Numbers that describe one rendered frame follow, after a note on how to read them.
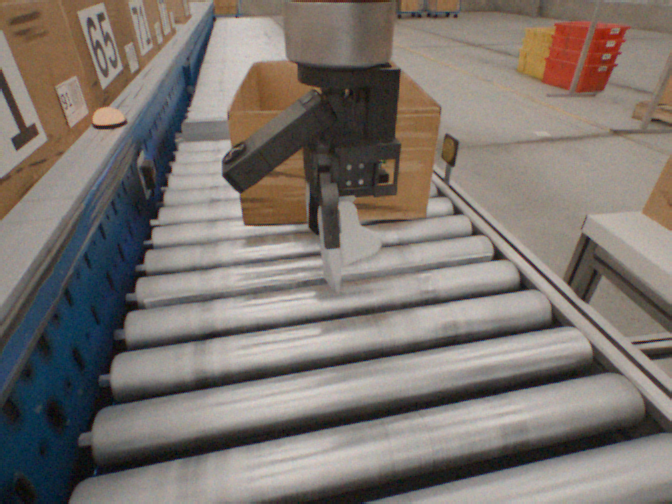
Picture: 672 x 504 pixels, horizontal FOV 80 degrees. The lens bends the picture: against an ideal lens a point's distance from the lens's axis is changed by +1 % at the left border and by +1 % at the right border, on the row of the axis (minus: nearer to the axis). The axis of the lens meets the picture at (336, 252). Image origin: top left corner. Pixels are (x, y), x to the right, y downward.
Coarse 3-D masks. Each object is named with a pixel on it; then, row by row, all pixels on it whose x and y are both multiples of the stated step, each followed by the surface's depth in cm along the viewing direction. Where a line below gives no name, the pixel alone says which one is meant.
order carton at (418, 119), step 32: (256, 64) 84; (288, 64) 85; (256, 96) 84; (288, 96) 89; (416, 96) 66; (256, 128) 54; (416, 128) 55; (288, 160) 56; (416, 160) 58; (256, 192) 59; (288, 192) 59; (416, 192) 61; (256, 224) 62
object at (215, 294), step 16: (464, 256) 56; (480, 256) 56; (352, 272) 53; (368, 272) 53; (384, 272) 54; (400, 272) 54; (224, 288) 50; (240, 288) 50; (256, 288) 50; (272, 288) 51; (288, 288) 52; (160, 304) 49; (176, 304) 49
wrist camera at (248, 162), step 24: (312, 96) 35; (288, 120) 35; (312, 120) 34; (336, 120) 35; (240, 144) 37; (264, 144) 34; (288, 144) 35; (240, 168) 35; (264, 168) 36; (240, 192) 37
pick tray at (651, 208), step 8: (664, 168) 60; (664, 176) 61; (656, 184) 62; (664, 184) 61; (656, 192) 62; (664, 192) 61; (648, 200) 63; (656, 200) 62; (664, 200) 61; (648, 208) 64; (656, 208) 62; (664, 208) 61; (648, 216) 64; (656, 216) 62; (664, 216) 61; (664, 224) 61
